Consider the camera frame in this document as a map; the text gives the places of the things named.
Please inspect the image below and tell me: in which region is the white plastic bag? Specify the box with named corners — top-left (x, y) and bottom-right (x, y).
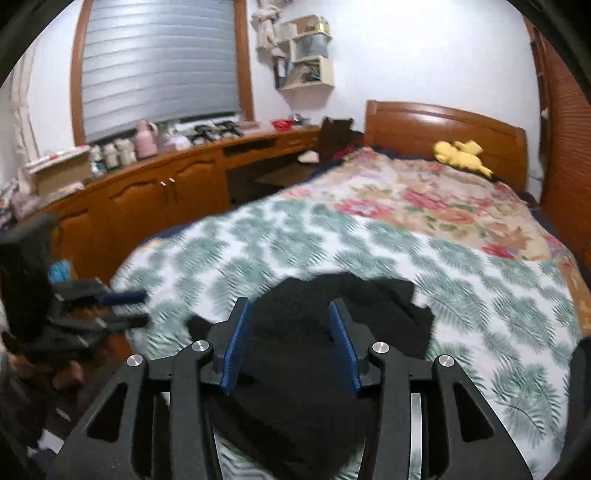
top-left (161, 130), bottom-right (191, 151)

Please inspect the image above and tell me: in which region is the wooden desk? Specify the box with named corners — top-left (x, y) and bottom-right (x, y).
top-left (0, 124), bottom-right (324, 287)

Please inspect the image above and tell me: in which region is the white wall shelf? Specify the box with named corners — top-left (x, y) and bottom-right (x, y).
top-left (272, 15), bottom-right (335, 90)

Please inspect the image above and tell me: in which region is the wooden slatted wardrobe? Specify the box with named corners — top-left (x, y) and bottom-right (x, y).
top-left (524, 18), bottom-right (591, 259)

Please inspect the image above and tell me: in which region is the wooden headboard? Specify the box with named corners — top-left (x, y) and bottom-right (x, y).
top-left (364, 100), bottom-right (528, 190)

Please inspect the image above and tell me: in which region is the person's left hand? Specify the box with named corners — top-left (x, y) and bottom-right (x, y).
top-left (9, 348), bottom-right (85, 393)

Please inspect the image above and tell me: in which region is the window with grey blind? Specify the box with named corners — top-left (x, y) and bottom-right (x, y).
top-left (71, 0), bottom-right (254, 145)

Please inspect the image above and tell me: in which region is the leaf print blanket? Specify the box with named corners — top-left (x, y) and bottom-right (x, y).
top-left (111, 196), bottom-right (583, 480)

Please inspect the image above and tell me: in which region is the white hanging toy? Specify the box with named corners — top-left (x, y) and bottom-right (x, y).
top-left (252, 0), bottom-right (282, 49)

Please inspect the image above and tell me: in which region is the white curtain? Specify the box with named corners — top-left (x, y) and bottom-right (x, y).
top-left (9, 46), bottom-right (38, 162)

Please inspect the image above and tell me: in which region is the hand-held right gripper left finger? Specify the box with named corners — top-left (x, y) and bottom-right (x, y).
top-left (46, 298), bottom-right (254, 480)

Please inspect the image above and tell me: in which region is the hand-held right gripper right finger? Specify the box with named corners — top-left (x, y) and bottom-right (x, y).
top-left (328, 299), bottom-right (536, 480)

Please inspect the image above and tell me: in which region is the black shirt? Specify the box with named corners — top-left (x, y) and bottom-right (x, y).
top-left (187, 272), bottom-right (435, 480)

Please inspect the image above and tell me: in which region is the cardboard box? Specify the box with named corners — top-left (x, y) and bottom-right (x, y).
top-left (25, 145), bottom-right (93, 197)

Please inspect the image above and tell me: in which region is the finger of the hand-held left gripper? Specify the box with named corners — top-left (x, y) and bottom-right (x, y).
top-left (41, 314), bottom-right (151, 347)
top-left (51, 277), bottom-right (146, 308)

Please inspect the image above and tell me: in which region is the dark wooden chair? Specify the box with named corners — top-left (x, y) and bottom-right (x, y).
top-left (254, 117), bottom-right (355, 185)

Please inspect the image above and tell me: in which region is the yellow plush toy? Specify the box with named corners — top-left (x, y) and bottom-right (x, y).
top-left (433, 140), bottom-right (494, 178)

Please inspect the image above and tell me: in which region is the pink thermos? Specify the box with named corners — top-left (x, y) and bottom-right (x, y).
top-left (136, 120), bottom-right (160, 158)

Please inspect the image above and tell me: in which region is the floral blanket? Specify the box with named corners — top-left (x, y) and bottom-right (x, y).
top-left (281, 147), bottom-right (578, 287)

